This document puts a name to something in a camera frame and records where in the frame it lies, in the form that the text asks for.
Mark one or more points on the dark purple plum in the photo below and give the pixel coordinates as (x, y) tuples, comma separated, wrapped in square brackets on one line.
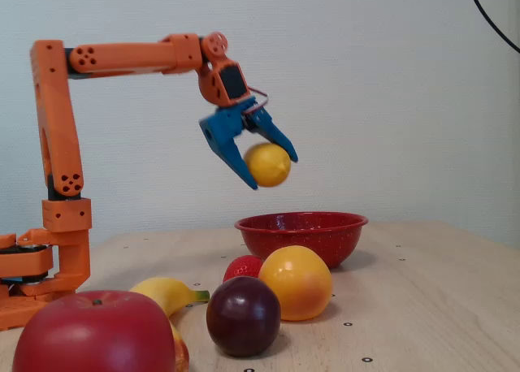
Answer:
[(243, 317)]

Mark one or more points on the red strawberry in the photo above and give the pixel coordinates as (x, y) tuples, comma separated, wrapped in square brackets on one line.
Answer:
[(243, 266)]

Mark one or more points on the red speckled bowl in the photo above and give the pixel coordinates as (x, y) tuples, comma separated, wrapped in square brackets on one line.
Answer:
[(325, 238)]

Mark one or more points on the yellow banana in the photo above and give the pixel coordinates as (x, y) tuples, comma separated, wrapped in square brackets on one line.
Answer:
[(166, 292)]

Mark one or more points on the orange fruit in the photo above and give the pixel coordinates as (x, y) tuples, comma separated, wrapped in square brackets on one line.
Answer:
[(296, 282)]

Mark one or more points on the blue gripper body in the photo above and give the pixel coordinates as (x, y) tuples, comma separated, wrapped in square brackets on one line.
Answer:
[(226, 127)]

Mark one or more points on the yellow lemon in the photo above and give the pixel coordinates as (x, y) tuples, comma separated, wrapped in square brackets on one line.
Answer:
[(268, 165)]

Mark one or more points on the blue hinged gripper finger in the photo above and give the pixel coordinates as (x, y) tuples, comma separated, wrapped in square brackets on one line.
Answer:
[(276, 134)]

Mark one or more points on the red apple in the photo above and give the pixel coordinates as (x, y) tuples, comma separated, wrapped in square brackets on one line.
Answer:
[(93, 339)]

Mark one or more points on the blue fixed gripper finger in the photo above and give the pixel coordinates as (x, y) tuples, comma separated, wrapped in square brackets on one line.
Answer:
[(239, 165)]

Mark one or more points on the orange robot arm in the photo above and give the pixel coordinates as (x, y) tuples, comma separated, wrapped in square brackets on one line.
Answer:
[(122, 57)]

